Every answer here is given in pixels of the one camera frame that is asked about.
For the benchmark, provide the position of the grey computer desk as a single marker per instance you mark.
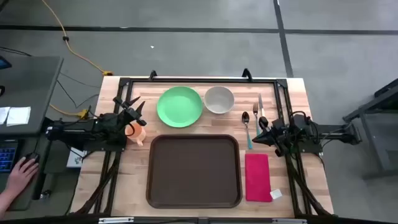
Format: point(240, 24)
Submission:
point(31, 87)

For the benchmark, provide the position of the silver beam bracket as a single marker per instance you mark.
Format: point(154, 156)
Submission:
point(289, 221)
point(116, 220)

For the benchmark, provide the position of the orange mug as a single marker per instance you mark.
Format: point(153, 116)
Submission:
point(136, 135)

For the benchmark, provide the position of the backlit keyboard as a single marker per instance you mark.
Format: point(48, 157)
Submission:
point(7, 157)

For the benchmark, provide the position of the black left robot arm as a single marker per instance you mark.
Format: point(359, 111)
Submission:
point(74, 133)

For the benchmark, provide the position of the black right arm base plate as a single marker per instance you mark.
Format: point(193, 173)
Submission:
point(311, 148)

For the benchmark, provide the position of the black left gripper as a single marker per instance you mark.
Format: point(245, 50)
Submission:
point(130, 115)

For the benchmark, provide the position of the black desk gadget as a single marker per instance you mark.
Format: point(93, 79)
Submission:
point(1, 91)

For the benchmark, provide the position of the black desk support bar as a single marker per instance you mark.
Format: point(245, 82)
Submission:
point(48, 122)

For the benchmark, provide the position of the small display screen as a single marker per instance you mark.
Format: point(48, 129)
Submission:
point(3, 63)

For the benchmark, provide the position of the grey bowl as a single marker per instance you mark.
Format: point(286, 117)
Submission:
point(219, 99)

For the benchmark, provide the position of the red cloth napkin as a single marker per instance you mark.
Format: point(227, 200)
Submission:
point(257, 177)

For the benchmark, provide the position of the black frame beam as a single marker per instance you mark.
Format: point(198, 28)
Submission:
point(174, 221)

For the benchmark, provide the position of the green plate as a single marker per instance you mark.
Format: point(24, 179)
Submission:
point(179, 106)

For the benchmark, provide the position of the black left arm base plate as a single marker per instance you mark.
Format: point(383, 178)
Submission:
point(102, 148)

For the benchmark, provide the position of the person's forearm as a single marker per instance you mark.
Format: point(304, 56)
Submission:
point(6, 202)

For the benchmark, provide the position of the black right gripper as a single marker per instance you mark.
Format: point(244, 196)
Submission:
point(278, 137)

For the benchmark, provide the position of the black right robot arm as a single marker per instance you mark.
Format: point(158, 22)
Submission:
point(335, 131)

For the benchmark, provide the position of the white printed box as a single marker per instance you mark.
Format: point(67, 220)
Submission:
point(74, 160)

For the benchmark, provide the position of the black caster wheel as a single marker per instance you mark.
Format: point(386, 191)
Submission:
point(45, 194)

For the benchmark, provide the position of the person's hand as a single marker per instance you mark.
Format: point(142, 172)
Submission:
point(21, 175)

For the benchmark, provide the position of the brown plastic tray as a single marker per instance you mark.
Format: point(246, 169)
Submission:
point(194, 171)

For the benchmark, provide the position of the white paper sheet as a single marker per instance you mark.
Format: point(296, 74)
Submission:
point(19, 115)
point(3, 114)

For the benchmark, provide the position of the black metal table frame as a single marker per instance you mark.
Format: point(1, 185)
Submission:
point(202, 81)

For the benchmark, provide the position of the grey metal stand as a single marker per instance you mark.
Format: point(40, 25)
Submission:
point(373, 140)

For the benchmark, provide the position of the black computer mouse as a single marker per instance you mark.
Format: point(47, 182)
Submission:
point(31, 155)

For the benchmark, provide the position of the black frame clamp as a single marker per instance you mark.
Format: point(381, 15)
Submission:
point(152, 75)
point(247, 74)

